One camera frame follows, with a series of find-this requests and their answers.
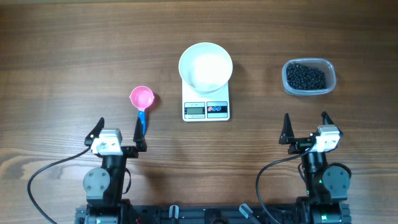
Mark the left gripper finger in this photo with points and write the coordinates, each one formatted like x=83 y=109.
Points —
x=139 y=137
x=95 y=132

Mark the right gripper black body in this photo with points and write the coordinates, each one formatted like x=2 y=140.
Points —
x=299 y=145

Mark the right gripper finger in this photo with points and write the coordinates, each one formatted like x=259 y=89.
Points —
x=287 y=133
x=327 y=120

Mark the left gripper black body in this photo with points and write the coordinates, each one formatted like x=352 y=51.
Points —
x=130 y=152

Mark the pink scoop blue handle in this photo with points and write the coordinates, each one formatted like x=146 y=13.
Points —
x=142 y=97

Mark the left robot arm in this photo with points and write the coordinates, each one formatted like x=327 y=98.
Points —
x=104 y=185

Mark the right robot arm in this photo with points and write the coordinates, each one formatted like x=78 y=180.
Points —
x=327 y=183

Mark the white digital kitchen scale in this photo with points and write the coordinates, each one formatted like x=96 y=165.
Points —
x=202 y=107

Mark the white bowl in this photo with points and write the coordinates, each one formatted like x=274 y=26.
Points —
x=205 y=67

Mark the clear plastic container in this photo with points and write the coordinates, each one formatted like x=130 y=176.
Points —
x=319 y=63

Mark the black beans pile in container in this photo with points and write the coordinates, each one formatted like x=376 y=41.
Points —
x=302 y=77

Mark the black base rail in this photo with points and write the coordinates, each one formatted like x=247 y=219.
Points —
x=279 y=213

